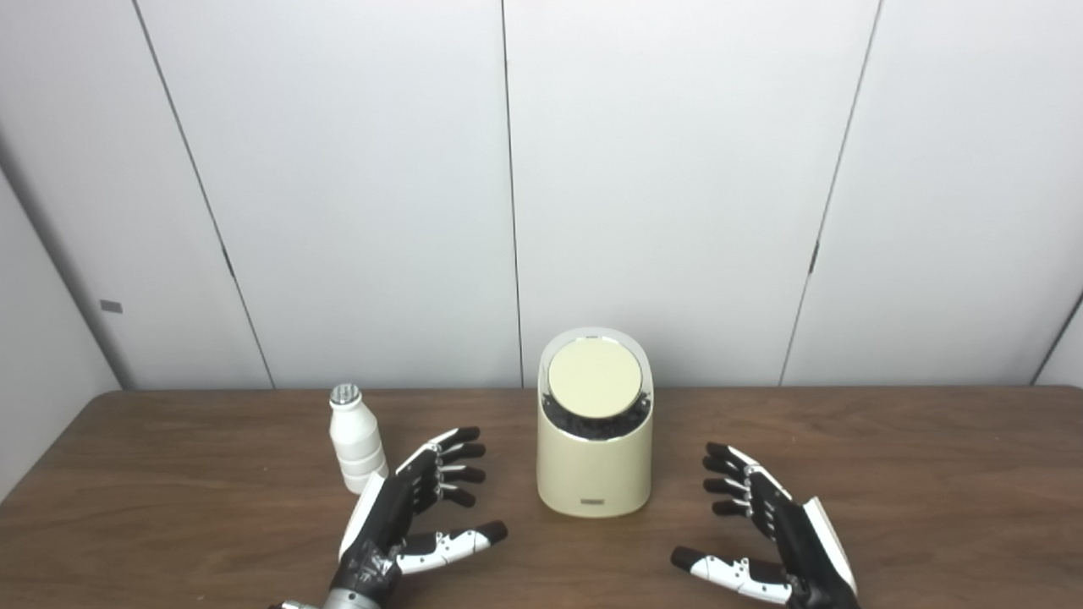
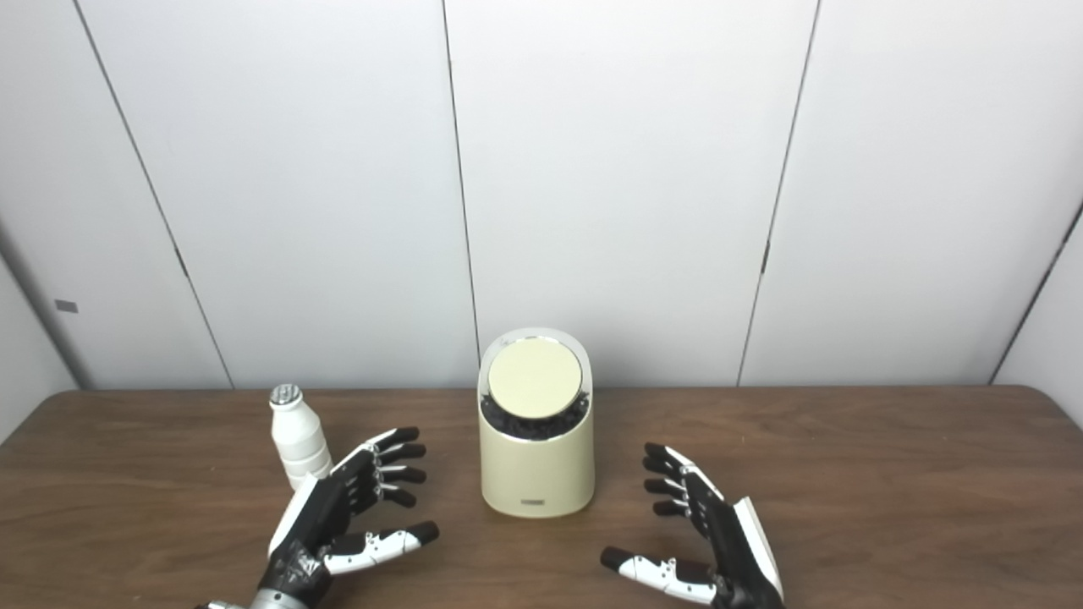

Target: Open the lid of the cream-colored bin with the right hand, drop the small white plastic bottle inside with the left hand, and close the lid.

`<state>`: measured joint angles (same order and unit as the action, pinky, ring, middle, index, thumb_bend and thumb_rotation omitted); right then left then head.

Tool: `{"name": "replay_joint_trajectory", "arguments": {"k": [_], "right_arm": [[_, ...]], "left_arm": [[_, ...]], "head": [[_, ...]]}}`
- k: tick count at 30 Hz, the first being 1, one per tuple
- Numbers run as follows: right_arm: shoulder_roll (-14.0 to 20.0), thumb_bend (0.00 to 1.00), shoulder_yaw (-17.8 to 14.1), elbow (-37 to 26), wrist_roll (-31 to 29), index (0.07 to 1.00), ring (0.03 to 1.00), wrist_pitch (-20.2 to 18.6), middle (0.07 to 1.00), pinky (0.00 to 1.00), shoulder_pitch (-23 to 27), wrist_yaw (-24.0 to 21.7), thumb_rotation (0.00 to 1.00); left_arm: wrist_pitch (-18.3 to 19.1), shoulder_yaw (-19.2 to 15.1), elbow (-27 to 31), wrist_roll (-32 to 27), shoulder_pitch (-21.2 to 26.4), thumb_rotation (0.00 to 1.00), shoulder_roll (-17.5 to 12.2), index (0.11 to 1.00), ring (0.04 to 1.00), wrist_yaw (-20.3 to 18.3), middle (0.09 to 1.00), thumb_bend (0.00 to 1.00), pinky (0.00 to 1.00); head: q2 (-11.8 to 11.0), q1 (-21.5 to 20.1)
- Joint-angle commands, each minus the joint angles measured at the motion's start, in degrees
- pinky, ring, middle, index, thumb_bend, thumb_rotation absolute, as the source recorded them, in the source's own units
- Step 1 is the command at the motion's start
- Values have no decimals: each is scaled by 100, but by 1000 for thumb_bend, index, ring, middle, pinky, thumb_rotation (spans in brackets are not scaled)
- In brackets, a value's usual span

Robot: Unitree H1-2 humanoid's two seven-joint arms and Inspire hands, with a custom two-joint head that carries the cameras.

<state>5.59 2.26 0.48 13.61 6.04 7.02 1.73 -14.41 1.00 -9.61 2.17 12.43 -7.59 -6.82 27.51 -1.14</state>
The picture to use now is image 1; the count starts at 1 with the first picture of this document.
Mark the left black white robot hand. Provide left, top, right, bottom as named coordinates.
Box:
left=328, top=426, right=509, bottom=603

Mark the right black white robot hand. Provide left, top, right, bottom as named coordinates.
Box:
left=671, top=442, right=860, bottom=609

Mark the small white plastic bottle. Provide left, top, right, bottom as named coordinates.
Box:
left=329, top=384, right=390, bottom=495

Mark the cream-colored bin body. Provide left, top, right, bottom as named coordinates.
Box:
left=536, top=327, right=655, bottom=518

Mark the round cream bin lid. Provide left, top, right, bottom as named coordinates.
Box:
left=547, top=337, right=644, bottom=419

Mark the black bin liner bag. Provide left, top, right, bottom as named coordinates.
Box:
left=541, top=387, right=651, bottom=442

